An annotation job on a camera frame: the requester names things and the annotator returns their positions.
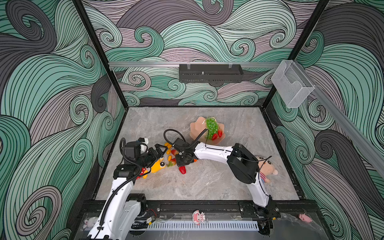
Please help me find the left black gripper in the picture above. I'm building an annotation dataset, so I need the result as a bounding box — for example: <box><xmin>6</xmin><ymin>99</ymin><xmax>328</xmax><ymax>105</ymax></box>
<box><xmin>136</xmin><ymin>144</ymin><xmax>167</xmax><ymax>169</ymax></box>

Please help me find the pink scalloped fruit bowl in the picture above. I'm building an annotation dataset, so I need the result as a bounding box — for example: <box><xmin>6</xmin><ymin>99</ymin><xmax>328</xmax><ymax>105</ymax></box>
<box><xmin>190</xmin><ymin>117</ymin><xmax>226</xmax><ymax>146</ymax></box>

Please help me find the green fake grape bunch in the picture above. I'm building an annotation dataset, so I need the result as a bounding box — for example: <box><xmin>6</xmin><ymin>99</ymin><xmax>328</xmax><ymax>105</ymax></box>
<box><xmin>206</xmin><ymin>117</ymin><xmax>219</xmax><ymax>140</ymax></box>

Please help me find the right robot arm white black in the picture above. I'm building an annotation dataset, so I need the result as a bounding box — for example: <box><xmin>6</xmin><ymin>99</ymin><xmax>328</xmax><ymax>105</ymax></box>
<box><xmin>163</xmin><ymin>129</ymin><xmax>281</xmax><ymax>219</ymax></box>

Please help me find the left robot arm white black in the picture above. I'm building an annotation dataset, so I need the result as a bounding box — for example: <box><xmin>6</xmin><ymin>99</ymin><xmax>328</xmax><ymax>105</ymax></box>
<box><xmin>86</xmin><ymin>138</ymin><xmax>168</xmax><ymax>240</ymax></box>

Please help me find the pale fake strawberry upper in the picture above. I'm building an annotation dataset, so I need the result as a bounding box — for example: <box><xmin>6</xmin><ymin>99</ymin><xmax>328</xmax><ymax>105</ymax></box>
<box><xmin>171</xmin><ymin>149</ymin><xmax>179</xmax><ymax>157</ymax></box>

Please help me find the pale fake strawberry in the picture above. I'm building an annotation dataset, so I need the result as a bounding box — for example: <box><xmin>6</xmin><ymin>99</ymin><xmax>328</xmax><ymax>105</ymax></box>
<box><xmin>171</xmin><ymin>149</ymin><xmax>179</xmax><ymax>157</ymax></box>
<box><xmin>167</xmin><ymin>158</ymin><xmax>177</xmax><ymax>167</ymax></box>

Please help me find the pale fake strawberry lower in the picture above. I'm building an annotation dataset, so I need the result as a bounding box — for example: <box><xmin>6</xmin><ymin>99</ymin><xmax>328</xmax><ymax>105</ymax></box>
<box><xmin>167</xmin><ymin>158</ymin><xmax>177</xmax><ymax>167</ymax></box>

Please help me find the pink pig figurine centre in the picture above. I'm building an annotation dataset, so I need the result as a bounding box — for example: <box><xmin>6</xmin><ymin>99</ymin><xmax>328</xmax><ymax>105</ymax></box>
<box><xmin>193</xmin><ymin>210</ymin><xmax>206</xmax><ymax>226</ymax></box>

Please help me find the pink pig figurine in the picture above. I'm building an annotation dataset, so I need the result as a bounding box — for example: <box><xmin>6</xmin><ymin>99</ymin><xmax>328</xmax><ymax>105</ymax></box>
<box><xmin>298</xmin><ymin>214</ymin><xmax>313</xmax><ymax>223</ymax></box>
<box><xmin>193</xmin><ymin>210</ymin><xmax>206</xmax><ymax>226</ymax></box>

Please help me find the pink boy plush doll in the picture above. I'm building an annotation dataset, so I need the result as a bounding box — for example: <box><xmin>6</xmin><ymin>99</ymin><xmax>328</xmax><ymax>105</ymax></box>
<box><xmin>255</xmin><ymin>156</ymin><xmax>279</xmax><ymax>184</ymax></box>

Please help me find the white rabbit figurine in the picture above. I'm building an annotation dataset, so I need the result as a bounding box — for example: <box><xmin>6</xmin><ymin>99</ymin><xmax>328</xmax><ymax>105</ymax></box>
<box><xmin>83</xmin><ymin>217</ymin><xmax>98</xmax><ymax>231</ymax></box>

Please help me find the pink pig figurine right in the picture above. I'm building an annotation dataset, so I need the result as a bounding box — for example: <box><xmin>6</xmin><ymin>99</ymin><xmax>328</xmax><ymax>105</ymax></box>
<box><xmin>298</xmin><ymin>214</ymin><xmax>313</xmax><ymax>223</ymax></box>

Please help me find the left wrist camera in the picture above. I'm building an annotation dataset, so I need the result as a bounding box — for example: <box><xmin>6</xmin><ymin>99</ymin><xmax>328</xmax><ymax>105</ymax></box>
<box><xmin>123</xmin><ymin>138</ymin><xmax>149</xmax><ymax>159</ymax></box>

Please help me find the white slotted cable duct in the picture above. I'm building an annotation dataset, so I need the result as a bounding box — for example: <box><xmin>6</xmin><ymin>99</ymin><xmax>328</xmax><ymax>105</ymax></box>
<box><xmin>131</xmin><ymin>221</ymin><xmax>259</xmax><ymax>232</ymax></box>

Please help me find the black wall tray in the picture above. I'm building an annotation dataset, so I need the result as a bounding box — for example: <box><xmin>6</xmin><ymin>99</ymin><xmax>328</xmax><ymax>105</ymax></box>
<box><xmin>179</xmin><ymin>65</ymin><xmax>244</xmax><ymax>84</ymax></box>

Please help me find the aluminium rail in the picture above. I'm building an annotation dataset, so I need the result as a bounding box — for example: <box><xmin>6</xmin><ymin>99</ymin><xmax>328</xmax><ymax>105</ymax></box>
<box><xmin>108</xmin><ymin>61</ymin><xmax>280</xmax><ymax>69</ymax></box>

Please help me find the clear acrylic wall box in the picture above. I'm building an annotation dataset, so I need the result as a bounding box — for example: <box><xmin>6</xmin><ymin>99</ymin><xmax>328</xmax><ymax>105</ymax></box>
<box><xmin>272</xmin><ymin>60</ymin><xmax>315</xmax><ymax>109</ymax></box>

